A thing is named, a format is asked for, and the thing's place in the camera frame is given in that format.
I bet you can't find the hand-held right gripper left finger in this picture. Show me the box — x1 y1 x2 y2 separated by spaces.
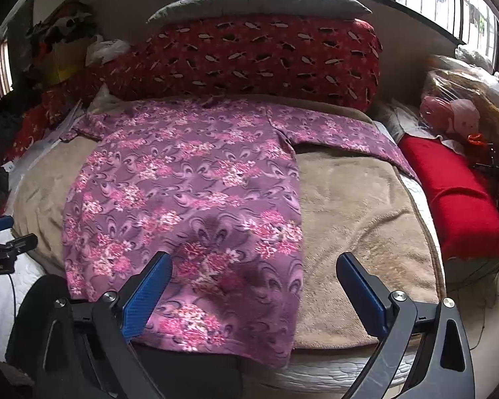
35 251 173 399

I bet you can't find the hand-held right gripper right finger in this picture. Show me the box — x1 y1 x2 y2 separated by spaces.
336 252 477 399

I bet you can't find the purple floral shirt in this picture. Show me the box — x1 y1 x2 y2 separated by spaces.
62 95 420 368

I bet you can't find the beige fleece blanket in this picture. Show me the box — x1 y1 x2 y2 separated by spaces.
10 93 447 347

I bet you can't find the red floral cloth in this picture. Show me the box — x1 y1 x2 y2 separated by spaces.
6 87 88 163

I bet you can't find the lavender folded cloth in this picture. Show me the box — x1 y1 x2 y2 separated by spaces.
44 100 88 142

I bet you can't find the plain red cloth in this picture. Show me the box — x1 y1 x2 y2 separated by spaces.
398 133 499 260

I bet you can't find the yellow box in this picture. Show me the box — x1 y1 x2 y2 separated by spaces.
46 42 94 86

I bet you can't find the doll in plastic wrap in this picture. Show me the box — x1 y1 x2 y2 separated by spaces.
420 66 499 146

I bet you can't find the white plastic bag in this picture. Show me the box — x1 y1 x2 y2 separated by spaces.
85 35 131 67

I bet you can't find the red patterned blanket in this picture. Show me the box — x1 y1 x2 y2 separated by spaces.
73 16 383 113

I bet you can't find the grey pillow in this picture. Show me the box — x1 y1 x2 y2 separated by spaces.
147 0 373 23

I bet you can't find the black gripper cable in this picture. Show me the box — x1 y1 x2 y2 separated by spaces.
6 273 19 312

